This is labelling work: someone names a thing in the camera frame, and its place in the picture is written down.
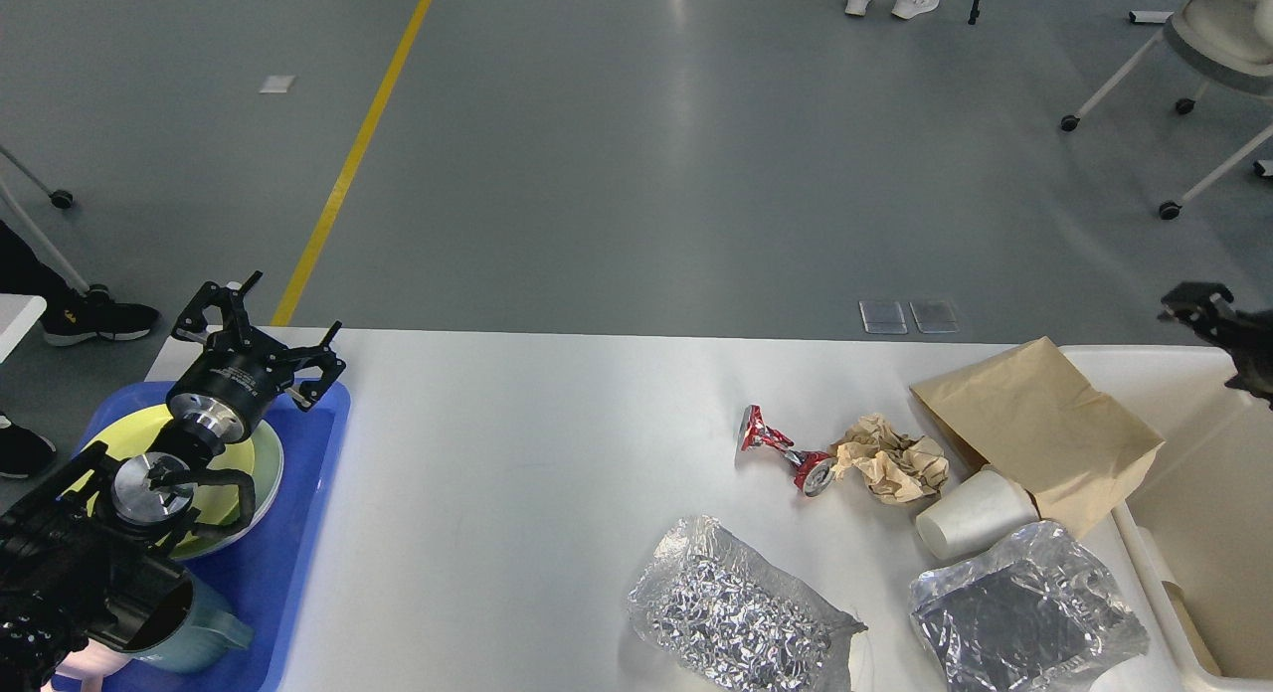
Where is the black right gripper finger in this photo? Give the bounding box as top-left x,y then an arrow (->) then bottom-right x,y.
1160,281 -> 1244,349

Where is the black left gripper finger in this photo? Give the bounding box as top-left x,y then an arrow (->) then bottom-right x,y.
264,321 -> 346,412
171,270 -> 266,354

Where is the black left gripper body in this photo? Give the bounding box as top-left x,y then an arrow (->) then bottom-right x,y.
164,349 -> 297,446

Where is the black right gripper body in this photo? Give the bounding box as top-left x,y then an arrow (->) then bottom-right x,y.
1225,314 -> 1272,410

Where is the yellow plastic plate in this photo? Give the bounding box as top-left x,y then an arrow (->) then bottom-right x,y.
67,405 -> 261,544

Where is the brown paper bag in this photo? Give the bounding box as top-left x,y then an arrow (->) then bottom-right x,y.
911,337 -> 1165,539

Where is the teal mug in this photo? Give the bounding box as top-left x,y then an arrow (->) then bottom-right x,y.
122,574 -> 255,674

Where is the white paper cup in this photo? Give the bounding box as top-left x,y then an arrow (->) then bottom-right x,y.
915,466 -> 1040,561

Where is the silver foil bag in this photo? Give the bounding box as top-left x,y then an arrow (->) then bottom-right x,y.
628,515 -> 867,691
909,520 -> 1150,691

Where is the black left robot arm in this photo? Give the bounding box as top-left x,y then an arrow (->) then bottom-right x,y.
3,273 -> 346,691

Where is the pale green plate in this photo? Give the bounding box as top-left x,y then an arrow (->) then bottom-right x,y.
172,422 -> 283,561

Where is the grey rolling chair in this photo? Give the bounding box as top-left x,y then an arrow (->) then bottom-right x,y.
0,140 -> 109,295

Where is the blue plastic tray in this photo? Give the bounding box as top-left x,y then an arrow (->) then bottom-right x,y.
101,383 -> 351,691

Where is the white rolling chair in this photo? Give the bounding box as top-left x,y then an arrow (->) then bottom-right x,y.
1059,0 -> 1273,223

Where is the pink ribbed mug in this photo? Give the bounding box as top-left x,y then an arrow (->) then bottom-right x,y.
53,639 -> 132,691

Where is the red snack wrapper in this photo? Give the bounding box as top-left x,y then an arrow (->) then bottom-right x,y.
736,405 -> 836,497

